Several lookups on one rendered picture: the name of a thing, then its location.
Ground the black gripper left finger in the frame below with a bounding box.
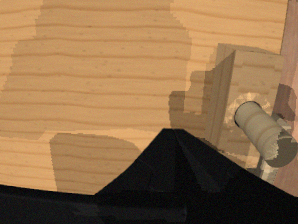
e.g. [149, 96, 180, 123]
[0, 128, 187, 224]

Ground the light brown wooden board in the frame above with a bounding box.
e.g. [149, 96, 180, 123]
[0, 0, 289, 195]

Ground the tan wooden dowel pin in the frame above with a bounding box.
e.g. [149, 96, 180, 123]
[234, 102, 298, 168]

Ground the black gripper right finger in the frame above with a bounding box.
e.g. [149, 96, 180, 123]
[173, 129, 298, 224]

